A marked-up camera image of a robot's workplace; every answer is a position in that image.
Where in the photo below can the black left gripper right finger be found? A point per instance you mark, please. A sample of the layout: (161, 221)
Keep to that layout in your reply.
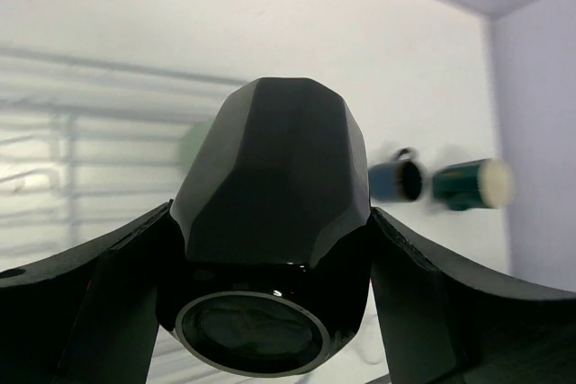
(447, 319)

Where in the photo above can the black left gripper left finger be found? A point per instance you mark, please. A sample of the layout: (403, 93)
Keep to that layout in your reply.
(88, 314)

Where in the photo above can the black mug cream interior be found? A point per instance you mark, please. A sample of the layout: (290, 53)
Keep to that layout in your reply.
(271, 278)

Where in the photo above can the light green plastic cup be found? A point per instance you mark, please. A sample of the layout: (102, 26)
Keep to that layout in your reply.
(190, 144)

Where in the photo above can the dark green mug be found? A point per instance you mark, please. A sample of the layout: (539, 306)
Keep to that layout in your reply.
(480, 184)

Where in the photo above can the dark blue mug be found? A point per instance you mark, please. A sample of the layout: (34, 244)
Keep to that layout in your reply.
(400, 179)

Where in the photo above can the clear wire dish rack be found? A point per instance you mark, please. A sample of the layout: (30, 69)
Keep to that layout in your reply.
(88, 145)

